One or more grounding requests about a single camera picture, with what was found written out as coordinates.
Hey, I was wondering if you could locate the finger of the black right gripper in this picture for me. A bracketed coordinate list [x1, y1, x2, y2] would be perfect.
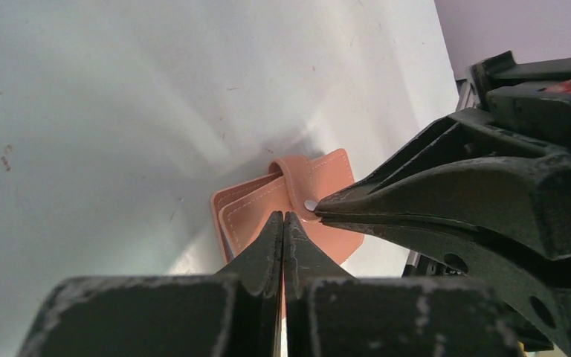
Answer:
[322, 219, 571, 356]

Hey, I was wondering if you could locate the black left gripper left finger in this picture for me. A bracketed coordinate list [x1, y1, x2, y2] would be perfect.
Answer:
[19, 211, 284, 356]

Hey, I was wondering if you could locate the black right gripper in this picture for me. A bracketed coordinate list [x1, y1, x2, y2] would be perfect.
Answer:
[316, 52, 571, 260]

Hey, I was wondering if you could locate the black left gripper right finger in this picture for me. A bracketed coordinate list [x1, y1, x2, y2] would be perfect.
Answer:
[283, 213, 521, 356]

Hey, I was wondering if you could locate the pink leather card holder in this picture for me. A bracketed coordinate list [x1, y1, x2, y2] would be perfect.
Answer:
[210, 149, 364, 264]

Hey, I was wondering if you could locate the aluminium frame rail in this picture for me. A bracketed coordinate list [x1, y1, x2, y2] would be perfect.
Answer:
[456, 79, 480, 111]

